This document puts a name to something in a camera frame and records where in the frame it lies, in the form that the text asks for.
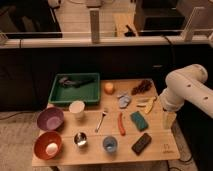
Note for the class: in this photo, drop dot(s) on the wooden post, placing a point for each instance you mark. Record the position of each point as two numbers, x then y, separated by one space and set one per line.
188 31
94 23

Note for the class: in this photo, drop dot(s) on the small metal cup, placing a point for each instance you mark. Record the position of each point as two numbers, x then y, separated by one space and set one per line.
80 139

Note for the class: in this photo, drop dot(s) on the yellow banana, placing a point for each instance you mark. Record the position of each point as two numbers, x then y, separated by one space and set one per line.
147 104

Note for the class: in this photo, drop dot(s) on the black object on far table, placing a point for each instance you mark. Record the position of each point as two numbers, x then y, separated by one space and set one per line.
130 32

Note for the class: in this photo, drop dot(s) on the white egg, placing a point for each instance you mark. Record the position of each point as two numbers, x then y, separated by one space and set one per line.
51 149

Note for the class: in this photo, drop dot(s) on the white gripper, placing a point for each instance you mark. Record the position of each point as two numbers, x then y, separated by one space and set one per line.
168 119

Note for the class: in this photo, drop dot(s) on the wooden post left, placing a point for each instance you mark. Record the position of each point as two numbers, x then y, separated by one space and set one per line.
94 23

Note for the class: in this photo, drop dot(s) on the red bowl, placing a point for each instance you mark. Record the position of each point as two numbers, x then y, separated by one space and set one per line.
43 141

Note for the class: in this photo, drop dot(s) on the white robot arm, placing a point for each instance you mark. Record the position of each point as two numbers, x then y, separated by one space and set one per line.
185 84

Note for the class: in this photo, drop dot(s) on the orange fruit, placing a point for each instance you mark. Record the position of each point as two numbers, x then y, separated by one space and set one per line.
109 88

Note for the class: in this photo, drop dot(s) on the green plastic tray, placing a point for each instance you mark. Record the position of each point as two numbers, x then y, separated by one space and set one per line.
89 93

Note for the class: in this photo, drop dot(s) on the purple grapes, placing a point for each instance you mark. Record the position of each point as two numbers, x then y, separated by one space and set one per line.
144 86

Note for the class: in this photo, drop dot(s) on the dark tool in tray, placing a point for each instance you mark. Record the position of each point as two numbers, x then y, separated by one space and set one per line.
66 82

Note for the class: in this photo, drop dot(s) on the light blue towel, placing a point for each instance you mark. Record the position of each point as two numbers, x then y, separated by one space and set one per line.
123 100

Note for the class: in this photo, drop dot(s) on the blue glass cup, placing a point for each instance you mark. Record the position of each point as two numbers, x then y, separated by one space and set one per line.
110 144

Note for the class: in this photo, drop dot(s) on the wooden post right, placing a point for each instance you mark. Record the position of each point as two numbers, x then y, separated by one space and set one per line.
188 31

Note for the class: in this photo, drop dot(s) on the black remote block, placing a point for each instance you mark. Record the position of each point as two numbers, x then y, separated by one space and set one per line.
141 143

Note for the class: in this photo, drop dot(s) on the green sponge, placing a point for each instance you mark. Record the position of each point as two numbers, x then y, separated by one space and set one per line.
139 121

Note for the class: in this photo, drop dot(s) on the purple bowl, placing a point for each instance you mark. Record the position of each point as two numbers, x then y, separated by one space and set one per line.
50 119

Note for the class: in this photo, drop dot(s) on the white paper cup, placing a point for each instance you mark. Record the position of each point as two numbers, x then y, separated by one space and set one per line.
76 108

